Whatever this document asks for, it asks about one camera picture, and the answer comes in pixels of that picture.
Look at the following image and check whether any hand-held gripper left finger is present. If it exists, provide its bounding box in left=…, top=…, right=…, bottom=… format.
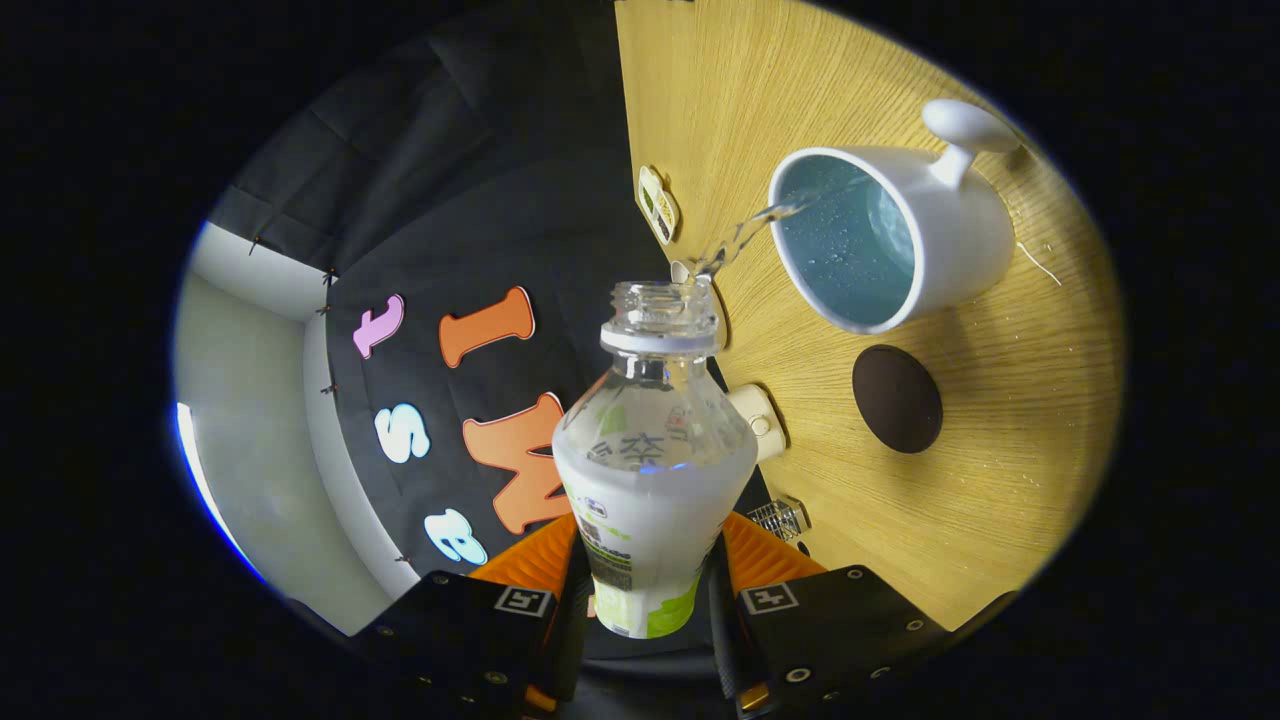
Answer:
left=350, top=513, right=593, bottom=720

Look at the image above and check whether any round white plate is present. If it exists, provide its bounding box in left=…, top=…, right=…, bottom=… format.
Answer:
left=669, top=260, right=732, bottom=351

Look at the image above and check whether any clear juice bottle white label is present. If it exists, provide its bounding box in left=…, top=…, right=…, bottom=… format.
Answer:
left=552, top=280, right=759, bottom=641

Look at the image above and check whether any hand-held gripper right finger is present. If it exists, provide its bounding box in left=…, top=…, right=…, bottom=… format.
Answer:
left=706, top=510, right=946, bottom=720

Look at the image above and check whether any white cup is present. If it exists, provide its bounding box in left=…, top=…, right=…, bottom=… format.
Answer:
left=767, top=98, right=1023, bottom=336

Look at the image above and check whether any cream toaster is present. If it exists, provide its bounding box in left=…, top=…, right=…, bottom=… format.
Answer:
left=728, top=384, right=787, bottom=463

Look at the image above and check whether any white divided dish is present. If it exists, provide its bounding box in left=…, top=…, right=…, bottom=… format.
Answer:
left=638, top=165, right=682, bottom=246

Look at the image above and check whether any dark brown round coaster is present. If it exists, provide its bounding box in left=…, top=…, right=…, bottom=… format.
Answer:
left=852, top=345, right=944, bottom=455

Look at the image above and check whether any black backdrop cloth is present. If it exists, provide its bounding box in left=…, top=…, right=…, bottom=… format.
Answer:
left=205, top=0, right=766, bottom=601

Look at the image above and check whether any metal wire cutlery holder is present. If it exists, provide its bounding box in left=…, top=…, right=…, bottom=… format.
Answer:
left=748, top=495, right=813, bottom=543

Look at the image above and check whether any wooden table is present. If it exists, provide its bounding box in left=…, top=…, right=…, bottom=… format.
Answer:
left=613, top=0, right=1126, bottom=631

